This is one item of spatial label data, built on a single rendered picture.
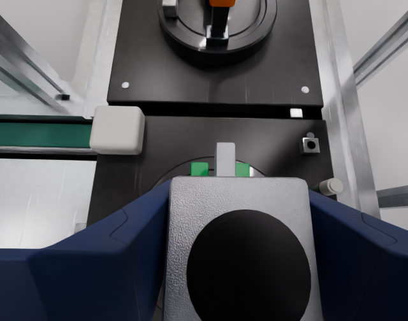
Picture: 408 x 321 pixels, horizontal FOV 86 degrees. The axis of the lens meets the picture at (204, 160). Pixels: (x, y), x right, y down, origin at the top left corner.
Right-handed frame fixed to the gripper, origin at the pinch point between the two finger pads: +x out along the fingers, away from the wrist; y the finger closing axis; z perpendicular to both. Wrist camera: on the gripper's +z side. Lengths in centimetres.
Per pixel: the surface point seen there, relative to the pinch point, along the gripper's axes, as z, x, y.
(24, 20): 14, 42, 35
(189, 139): -1.5, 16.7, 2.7
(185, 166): -3.0, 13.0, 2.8
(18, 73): 4.6, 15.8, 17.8
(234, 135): -1.1, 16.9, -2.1
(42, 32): 12, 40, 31
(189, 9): 11.7, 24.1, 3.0
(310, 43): 8.5, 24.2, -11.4
